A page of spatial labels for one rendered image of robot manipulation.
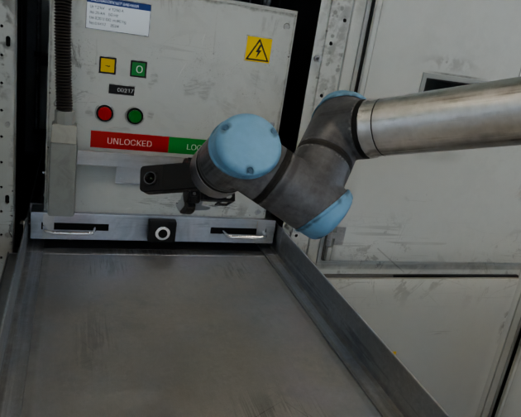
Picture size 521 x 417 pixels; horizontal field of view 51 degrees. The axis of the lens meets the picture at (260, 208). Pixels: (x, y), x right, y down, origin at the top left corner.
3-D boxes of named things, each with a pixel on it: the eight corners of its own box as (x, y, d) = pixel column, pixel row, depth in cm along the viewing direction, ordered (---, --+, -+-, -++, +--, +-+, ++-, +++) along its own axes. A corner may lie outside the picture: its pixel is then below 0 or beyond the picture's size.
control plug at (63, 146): (74, 218, 106) (78, 127, 101) (47, 217, 105) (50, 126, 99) (74, 203, 113) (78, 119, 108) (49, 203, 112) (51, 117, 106)
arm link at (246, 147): (267, 192, 72) (203, 150, 70) (238, 208, 84) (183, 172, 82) (298, 136, 75) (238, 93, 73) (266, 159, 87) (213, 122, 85)
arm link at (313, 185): (369, 173, 81) (301, 125, 78) (343, 237, 75) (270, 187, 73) (334, 194, 89) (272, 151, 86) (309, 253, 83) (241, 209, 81)
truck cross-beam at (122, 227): (272, 243, 133) (276, 220, 131) (30, 238, 115) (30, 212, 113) (265, 236, 137) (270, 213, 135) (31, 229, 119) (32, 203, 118)
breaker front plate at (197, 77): (264, 225, 131) (298, 14, 116) (45, 218, 115) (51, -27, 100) (262, 223, 132) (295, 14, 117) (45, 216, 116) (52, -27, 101)
